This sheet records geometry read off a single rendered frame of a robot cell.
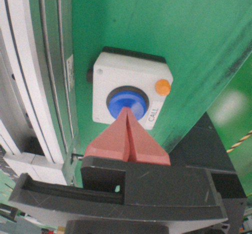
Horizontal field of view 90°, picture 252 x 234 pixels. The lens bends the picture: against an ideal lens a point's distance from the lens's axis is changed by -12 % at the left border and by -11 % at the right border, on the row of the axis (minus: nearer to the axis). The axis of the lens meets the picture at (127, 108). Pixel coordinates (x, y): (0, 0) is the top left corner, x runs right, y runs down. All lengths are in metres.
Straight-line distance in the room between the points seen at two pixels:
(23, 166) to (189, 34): 0.31
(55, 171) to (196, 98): 0.25
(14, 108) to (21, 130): 0.04
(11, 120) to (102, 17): 0.18
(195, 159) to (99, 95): 0.37
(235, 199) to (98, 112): 0.45
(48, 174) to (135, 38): 0.24
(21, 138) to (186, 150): 0.41
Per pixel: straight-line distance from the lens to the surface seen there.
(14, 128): 0.25
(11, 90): 0.23
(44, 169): 0.26
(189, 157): 0.46
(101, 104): 0.16
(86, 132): 0.31
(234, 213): 0.54
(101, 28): 0.19
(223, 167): 0.53
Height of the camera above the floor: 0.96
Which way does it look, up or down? 49 degrees down
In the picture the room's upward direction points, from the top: 176 degrees counter-clockwise
